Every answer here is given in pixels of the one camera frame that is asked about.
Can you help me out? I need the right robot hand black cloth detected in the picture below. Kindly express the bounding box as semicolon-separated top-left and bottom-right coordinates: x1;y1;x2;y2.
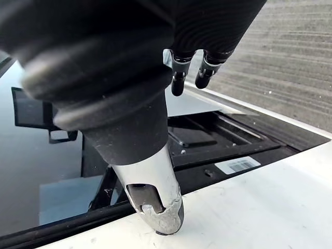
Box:
0;0;268;236

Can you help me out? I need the black glossy glass panel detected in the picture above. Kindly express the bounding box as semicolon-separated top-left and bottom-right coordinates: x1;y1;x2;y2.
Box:
0;56;130;236

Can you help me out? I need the black recessed plastic panel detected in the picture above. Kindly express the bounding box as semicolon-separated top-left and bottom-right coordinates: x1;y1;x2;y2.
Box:
89;110;330;208

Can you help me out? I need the black rubber seal strip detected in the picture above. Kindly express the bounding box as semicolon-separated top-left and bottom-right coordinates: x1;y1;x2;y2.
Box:
0;200;137;249

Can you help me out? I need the white barcode label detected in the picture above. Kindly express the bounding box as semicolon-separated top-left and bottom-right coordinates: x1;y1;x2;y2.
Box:
214;156;261;175

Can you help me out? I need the white appliance panel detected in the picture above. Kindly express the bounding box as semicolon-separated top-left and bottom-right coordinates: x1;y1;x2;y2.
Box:
33;80;332;249

